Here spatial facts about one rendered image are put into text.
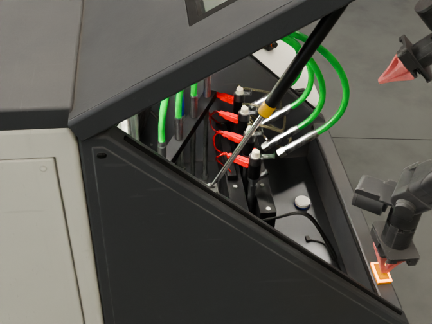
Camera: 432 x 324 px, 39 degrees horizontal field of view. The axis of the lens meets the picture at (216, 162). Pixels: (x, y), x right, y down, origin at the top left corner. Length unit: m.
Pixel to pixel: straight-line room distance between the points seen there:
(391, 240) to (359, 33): 3.07
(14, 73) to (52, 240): 0.26
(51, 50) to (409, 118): 2.77
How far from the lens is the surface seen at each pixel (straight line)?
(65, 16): 1.00
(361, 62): 3.91
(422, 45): 1.38
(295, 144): 1.31
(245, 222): 0.95
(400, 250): 1.25
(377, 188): 1.18
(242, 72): 1.57
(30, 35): 0.96
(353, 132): 3.30
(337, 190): 1.51
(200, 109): 1.46
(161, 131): 1.25
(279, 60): 1.90
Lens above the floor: 1.95
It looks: 41 degrees down
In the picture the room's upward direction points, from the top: 2 degrees clockwise
